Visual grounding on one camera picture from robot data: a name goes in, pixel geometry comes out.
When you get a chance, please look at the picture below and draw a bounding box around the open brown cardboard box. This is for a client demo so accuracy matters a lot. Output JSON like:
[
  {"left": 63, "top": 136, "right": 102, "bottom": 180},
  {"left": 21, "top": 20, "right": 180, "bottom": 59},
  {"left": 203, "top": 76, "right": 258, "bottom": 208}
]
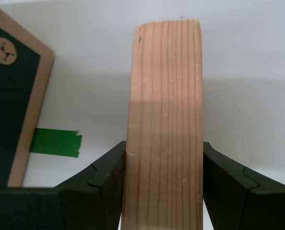
[{"left": 0, "top": 2, "right": 55, "bottom": 187}]

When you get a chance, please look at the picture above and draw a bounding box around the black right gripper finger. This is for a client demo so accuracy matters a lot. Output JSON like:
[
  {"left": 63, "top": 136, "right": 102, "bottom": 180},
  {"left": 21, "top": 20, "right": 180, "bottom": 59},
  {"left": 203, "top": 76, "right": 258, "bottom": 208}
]
[
  {"left": 203, "top": 141, "right": 285, "bottom": 230},
  {"left": 0, "top": 140, "right": 127, "bottom": 230}
]

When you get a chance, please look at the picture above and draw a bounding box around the green tape piece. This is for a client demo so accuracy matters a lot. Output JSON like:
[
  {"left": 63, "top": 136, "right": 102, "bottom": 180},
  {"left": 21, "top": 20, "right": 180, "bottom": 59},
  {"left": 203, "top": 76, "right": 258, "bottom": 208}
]
[{"left": 29, "top": 128, "right": 82, "bottom": 158}]

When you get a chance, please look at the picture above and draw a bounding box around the light wooden block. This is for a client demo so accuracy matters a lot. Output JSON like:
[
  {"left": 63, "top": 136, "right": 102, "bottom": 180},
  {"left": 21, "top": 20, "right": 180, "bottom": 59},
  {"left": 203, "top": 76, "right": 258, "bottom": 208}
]
[{"left": 121, "top": 18, "right": 204, "bottom": 230}]

